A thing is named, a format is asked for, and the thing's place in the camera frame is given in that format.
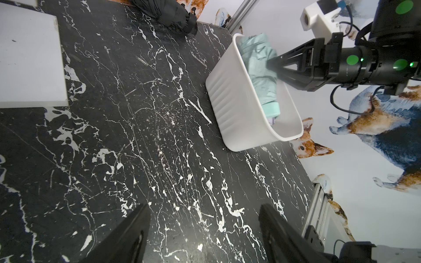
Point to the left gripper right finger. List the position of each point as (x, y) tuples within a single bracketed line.
[(282, 242)]

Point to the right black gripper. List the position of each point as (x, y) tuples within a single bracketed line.
[(348, 67)]

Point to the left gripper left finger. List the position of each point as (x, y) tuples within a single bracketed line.
[(127, 243)]

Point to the mint green umbrella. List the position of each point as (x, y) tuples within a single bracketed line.
[(255, 52)]

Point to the white plastic storage box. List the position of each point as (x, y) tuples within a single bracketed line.
[(238, 112)]

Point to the lilac umbrella back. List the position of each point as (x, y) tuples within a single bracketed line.
[(272, 120)]

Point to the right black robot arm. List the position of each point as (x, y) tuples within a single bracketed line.
[(387, 52)]

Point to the black folded umbrella back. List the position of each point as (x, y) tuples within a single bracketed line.
[(170, 14)]

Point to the white wooden step shelf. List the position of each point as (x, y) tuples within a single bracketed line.
[(32, 70)]

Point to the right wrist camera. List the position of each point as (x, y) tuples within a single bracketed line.
[(320, 16)]

